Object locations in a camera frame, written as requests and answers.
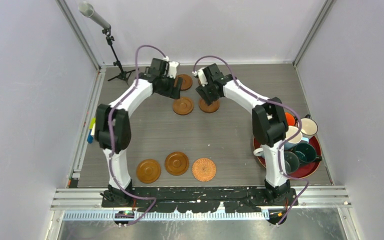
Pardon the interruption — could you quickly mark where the coloured toy brick stack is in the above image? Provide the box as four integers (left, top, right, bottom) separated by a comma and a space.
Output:
86, 117, 96, 144

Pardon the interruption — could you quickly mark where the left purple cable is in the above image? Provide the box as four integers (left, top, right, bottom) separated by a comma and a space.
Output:
107, 44, 170, 227

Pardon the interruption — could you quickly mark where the brown wooden coaster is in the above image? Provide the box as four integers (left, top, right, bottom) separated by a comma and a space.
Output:
164, 151, 190, 176
198, 98, 220, 113
174, 74, 193, 91
172, 97, 194, 116
136, 159, 161, 184

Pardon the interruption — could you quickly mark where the dark grey mug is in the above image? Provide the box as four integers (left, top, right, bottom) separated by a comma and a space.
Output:
283, 151, 300, 175

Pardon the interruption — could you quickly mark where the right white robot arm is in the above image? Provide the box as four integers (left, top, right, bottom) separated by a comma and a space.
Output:
192, 63, 291, 205

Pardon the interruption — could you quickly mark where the cream mug black rim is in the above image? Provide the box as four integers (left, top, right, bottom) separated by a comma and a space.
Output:
300, 114, 319, 139

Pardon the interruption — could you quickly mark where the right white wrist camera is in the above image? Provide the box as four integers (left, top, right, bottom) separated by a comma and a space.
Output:
192, 67, 208, 87

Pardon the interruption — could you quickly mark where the white mug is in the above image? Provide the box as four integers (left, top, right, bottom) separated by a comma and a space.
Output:
253, 147, 265, 158

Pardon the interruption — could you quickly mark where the woven rattan coaster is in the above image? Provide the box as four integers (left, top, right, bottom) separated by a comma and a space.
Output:
192, 158, 217, 182

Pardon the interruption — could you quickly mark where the orange mug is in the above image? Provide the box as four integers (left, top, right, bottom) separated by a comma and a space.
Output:
285, 112, 297, 126

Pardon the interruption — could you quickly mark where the dark green mug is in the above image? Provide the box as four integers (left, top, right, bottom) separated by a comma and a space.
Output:
291, 142, 323, 166

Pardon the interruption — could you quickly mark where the grey microphone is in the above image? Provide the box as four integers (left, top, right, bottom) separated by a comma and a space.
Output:
78, 1, 111, 31

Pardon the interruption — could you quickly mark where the red round tray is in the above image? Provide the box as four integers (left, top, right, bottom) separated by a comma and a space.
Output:
253, 136, 322, 179

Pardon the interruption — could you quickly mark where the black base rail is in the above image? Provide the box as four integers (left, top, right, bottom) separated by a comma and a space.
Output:
100, 186, 298, 214

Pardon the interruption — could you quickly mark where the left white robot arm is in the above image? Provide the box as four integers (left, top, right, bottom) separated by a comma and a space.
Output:
94, 57, 182, 207

